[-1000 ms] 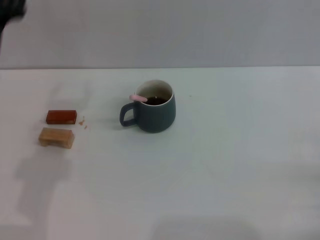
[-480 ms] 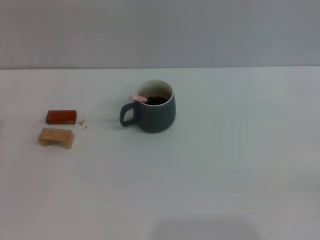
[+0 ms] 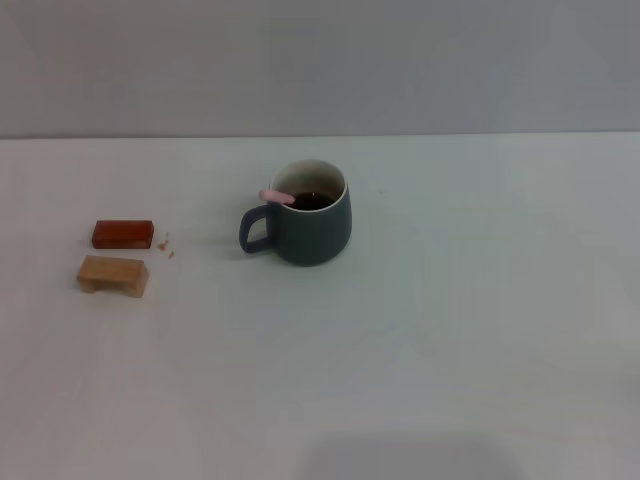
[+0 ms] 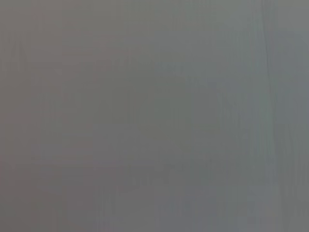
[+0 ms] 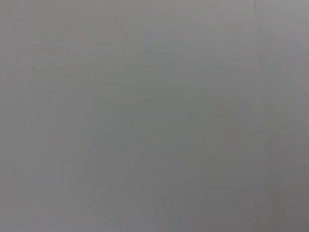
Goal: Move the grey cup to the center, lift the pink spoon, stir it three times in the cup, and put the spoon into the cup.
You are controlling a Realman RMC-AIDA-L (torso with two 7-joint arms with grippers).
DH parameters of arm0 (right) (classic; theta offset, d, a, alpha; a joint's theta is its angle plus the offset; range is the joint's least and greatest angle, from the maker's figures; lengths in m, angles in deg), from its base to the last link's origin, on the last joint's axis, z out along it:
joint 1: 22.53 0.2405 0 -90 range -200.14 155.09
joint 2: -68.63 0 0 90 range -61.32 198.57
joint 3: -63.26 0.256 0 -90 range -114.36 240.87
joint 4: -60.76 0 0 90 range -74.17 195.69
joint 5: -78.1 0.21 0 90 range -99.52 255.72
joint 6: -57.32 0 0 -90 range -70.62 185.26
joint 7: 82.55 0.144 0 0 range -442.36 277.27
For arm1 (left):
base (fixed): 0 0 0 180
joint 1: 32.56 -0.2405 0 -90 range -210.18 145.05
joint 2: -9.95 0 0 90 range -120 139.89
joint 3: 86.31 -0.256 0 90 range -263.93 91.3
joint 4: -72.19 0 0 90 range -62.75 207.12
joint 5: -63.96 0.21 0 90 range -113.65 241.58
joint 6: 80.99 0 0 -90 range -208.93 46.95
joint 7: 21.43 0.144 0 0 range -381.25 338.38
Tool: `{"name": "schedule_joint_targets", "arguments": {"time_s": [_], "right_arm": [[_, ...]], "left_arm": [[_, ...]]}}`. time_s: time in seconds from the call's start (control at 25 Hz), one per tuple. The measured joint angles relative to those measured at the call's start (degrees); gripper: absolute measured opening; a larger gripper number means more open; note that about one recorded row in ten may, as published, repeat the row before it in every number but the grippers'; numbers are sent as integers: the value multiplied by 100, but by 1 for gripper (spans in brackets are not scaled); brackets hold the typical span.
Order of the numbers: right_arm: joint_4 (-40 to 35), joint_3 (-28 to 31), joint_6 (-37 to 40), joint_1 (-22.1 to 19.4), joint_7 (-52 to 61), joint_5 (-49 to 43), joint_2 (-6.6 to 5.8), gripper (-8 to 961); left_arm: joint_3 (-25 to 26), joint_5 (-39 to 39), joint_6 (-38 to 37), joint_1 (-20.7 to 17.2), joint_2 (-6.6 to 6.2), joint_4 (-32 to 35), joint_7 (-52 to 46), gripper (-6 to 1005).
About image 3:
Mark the reddish brown wooden block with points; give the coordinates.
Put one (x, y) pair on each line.
(122, 234)

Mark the grey ceramic cup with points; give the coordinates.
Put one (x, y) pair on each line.
(310, 235)

